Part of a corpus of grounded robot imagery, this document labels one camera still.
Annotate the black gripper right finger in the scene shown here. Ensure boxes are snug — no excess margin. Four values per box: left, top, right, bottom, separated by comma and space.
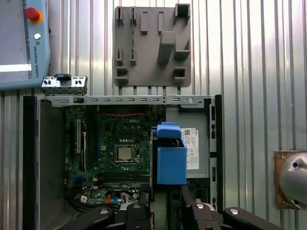
181, 185, 286, 230

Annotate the black PC case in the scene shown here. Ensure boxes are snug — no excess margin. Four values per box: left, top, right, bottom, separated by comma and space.
23, 94, 223, 230

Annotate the CPU socket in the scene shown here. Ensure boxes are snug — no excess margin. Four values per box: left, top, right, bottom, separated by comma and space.
110, 143, 141, 168

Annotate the black cable bundle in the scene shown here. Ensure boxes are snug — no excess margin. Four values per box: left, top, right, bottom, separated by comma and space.
68, 196, 120, 214

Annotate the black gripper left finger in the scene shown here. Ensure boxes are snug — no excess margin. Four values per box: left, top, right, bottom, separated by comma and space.
57, 184, 154, 230

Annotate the black RAM slot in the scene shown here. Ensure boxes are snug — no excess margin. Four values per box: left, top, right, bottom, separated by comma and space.
99, 172, 151, 182
99, 181, 144, 190

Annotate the grey power supply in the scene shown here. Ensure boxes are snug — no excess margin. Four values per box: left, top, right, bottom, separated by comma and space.
165, 107, 211, 179

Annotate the hard disk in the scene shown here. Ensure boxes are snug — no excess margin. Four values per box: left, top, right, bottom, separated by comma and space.
150, 121, 188, 230

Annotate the grey parts rack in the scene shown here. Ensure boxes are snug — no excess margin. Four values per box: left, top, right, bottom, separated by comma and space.
113, 2, 192, 87

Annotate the pale blue teach pendant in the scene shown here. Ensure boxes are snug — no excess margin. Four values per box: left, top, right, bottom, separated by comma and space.
0, 0, 51, 92

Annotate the silver CPU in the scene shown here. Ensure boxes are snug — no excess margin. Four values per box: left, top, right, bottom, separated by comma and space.
116, 145, 134, 161

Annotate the brown base plate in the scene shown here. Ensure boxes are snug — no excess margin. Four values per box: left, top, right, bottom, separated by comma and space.
273, 150, 307, 211

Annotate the red twisted wire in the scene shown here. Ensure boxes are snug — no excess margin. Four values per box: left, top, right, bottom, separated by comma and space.
99, 111, 146, 117

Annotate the green motherboard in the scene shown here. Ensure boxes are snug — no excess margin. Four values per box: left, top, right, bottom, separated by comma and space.
64, 105, 166, 211

